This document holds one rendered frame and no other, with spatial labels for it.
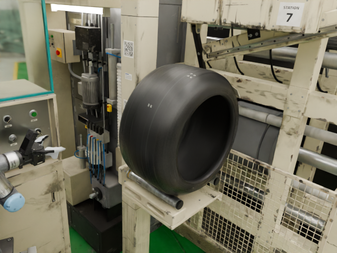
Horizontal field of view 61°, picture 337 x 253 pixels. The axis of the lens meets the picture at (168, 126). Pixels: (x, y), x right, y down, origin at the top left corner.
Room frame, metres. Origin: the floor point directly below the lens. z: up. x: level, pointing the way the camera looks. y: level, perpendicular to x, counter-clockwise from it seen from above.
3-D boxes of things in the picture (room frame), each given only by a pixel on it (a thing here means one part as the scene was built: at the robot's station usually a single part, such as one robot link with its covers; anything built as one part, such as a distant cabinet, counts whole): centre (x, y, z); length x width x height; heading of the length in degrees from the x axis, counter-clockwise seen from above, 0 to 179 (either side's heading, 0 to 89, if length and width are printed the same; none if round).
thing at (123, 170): (1.37, 0.09, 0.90); 0.40 x 0.03 x 0.10; 137
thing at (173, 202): (1.14, 0.05, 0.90); 0.35 x 0.05 x 0.05; 47
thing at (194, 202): (1.25, -0.04, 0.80); 0.37 x 0.36 x 0.02; 137
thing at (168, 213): (1.15, 0.06, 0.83); 0.36 x 0.09 x 0.06; 47
